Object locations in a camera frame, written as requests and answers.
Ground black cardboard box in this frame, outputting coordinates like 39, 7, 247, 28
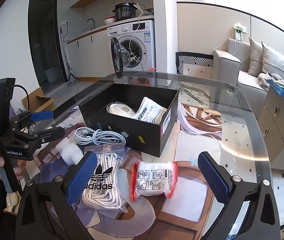
80, 83, 179, 157

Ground red-edged white gauze packet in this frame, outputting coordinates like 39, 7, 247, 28
131, 161, 178, 202

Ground floor mop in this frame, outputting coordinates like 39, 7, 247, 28
60, 27, 79, 87

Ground adidas bag of laces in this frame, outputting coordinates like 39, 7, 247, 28
82, 144, 127, 213

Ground beige sofa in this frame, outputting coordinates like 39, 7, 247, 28
212, 38, 268, 118

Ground white foam block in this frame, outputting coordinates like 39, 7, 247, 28
56, 137, 83, 166

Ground white printed packet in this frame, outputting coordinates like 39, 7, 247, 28
132, 97, 167, 125

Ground beige drawer cabinet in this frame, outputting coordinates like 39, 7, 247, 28
257, 87, 284, 170

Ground grey coiled cable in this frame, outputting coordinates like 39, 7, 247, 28
73, 126, 128, 146

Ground grey cushion left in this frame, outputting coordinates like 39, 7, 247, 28
248, 38, 263, 77

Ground black pressure cooker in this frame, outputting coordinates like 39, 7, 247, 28
113, 3, 138, 22

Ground grey cushion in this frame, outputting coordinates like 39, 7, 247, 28
248, 38, 263, 77
262, 42, 284, 80

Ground grey cushion right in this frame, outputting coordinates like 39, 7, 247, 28
262, 42, 284, 80

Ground brown cardboard box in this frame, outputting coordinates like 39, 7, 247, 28
22, 87, 57, 112

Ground white rope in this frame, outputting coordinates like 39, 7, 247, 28
106, 101, 137, 118

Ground white washing machine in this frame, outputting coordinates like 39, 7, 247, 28
107, 20, 156, 72

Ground patterned black white chair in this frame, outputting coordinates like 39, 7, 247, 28
175, 51, 213, 74

